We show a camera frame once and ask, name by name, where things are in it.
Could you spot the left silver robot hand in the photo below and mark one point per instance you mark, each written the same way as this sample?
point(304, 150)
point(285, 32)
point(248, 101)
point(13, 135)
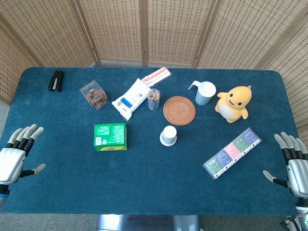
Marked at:
point(11, 160)

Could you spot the small white cup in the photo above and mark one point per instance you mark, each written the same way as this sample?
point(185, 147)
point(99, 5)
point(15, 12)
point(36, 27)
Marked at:
point(169, 136)

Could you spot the woven bamboo folding screen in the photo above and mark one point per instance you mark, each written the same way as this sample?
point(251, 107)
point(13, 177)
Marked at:
point(168, 29)

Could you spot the green tissue pack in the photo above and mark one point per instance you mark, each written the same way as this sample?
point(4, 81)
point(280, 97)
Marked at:
point(110, 137)

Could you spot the black stapler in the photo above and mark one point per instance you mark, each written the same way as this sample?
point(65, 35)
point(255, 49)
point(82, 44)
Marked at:
point(56, 80)

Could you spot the red striped white packet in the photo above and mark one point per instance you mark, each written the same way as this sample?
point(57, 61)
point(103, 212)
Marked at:
point(157, 76)

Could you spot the blue table cloth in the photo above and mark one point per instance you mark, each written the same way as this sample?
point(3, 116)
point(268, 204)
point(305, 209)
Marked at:
point(149, 173)

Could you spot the yellow plush dinosaur toy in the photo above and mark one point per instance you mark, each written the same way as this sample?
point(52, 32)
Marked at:
point(233, 104)

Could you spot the clear jar of nuts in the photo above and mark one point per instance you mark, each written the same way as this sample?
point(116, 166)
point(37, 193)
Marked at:
point(153, 99)

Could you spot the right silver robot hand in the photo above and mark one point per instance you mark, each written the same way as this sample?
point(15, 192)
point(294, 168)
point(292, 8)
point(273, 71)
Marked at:
point(297, 171)

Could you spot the white and blue wipes pack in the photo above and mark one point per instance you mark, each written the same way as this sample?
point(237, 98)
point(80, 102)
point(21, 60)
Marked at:
point(131, 99)

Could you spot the round woven rattan coaster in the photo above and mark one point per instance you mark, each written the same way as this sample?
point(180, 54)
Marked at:
point(179, 110)

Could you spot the clear box of brown cookies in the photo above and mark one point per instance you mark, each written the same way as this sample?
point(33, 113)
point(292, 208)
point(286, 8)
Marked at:
point(94, 95)

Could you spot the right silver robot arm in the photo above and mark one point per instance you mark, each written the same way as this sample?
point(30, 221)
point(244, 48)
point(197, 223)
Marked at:
point(301, 210)

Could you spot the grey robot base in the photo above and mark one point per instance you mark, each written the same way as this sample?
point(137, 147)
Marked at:
point(147, 222)

